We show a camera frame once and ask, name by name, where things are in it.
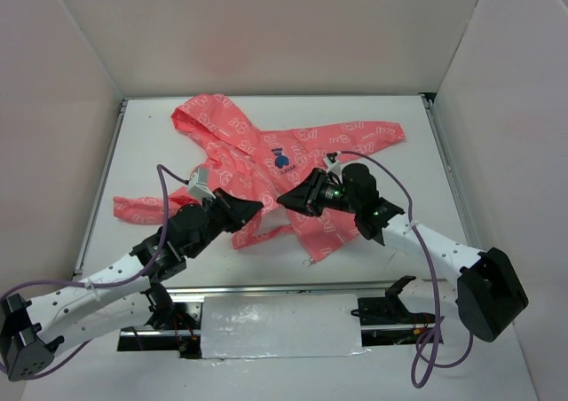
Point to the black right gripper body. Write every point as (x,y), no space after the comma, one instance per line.
(314,192)

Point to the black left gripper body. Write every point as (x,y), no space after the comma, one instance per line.
(223,208)

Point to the pink bear print jacket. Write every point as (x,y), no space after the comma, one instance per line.
(261,165)

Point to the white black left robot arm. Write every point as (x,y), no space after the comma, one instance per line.
(126,293)

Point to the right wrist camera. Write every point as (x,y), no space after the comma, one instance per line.
(333,165)

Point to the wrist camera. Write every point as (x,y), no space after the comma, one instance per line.
(333,165)
(198,186)

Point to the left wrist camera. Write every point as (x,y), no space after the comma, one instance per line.
(198,186)

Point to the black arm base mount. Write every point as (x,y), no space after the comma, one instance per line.
(381,311)

